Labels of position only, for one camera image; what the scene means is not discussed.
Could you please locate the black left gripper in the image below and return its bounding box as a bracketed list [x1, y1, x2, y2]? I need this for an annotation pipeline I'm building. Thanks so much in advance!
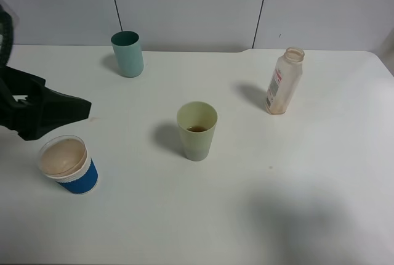
[1, 67, 92, 141]

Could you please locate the light green plastic cup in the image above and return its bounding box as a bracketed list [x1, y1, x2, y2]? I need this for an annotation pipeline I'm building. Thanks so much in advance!
[177, 101, 218, 161]

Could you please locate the clear plastic drink bottle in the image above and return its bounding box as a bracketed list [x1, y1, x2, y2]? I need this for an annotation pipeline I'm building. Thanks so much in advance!
[265, 47, 305, 115]

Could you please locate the blue sleeved paper cup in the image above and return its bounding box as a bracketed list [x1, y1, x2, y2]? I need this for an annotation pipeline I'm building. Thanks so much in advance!
[38, 135, 99, 194]

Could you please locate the teal plastic cup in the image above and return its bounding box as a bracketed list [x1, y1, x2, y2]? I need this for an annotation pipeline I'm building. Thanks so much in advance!
[111, 31, 144, 78]

